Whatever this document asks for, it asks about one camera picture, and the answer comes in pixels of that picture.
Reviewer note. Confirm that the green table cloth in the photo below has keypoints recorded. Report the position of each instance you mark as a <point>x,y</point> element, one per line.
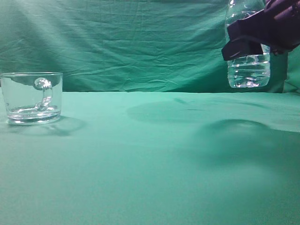
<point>148,158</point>

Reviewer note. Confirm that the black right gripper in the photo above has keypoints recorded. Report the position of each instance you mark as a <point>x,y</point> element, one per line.
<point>278,25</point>

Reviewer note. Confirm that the clear glass mug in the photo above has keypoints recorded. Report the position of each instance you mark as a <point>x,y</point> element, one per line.
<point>32,98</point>

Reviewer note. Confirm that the clear plastic water bottle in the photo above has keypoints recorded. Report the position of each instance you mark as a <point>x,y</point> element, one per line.
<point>253,70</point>

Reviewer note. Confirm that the green backdrop cloth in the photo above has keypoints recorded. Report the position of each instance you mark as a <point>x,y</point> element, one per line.
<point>118,45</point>

